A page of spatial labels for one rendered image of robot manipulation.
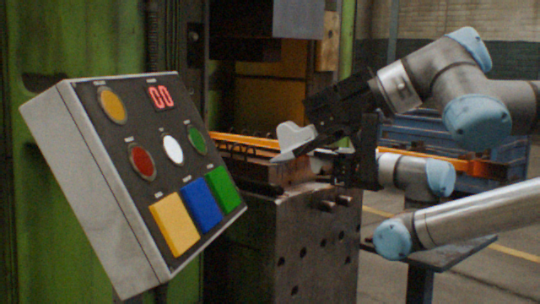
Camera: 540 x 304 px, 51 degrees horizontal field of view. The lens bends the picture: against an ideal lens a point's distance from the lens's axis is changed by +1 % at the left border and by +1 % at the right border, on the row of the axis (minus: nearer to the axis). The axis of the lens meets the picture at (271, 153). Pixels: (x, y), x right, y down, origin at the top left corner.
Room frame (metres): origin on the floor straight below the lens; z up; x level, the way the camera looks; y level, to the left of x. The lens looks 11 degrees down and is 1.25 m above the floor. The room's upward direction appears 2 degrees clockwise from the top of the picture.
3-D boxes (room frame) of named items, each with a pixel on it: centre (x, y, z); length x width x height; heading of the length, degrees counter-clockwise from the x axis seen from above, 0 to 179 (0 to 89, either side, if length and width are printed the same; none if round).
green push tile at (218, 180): (0.93, 0.08, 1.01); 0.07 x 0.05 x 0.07; 166
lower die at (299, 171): (1.48, 0.11, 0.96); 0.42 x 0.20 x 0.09; 51
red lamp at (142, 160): (0.75, 0.17, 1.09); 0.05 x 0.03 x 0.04; 141
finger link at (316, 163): (1.32, -0.11, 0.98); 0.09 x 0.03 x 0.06; 54
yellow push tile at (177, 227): (0.74, 0.13, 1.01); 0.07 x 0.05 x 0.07; 166
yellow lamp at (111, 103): (0.76, 0.22, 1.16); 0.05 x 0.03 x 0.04; 141
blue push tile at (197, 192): (0.83, 0.11, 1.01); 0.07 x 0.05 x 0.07; 166
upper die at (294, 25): (1.48, 0.11, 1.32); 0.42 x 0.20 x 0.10; 51
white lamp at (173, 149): (0.84, 0.15, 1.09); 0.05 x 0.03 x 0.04; 141
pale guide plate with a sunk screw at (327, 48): (1.68, -0.15, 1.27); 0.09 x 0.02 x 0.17; 141
